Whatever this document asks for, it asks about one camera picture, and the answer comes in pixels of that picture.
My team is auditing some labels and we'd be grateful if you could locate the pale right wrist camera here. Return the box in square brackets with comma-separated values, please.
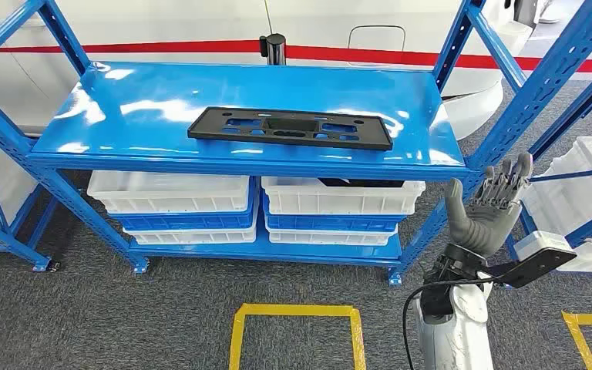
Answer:
[495, 230, 579, 290]

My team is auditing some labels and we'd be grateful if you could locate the black stanchion post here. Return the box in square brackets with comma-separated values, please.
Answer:
[259, 32, 288, 66]

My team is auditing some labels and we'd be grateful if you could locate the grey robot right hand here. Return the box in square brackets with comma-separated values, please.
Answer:
[444, 152, 534, 259]

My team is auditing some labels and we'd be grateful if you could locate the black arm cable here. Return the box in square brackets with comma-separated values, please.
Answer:
[402, 275, 501, 370]

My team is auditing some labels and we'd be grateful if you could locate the black plastic frame part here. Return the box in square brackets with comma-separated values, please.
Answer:
[187, 106, 394, 152]

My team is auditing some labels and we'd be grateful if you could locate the black plastic parts stack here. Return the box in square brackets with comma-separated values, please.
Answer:
[318, 177, 405, 188]

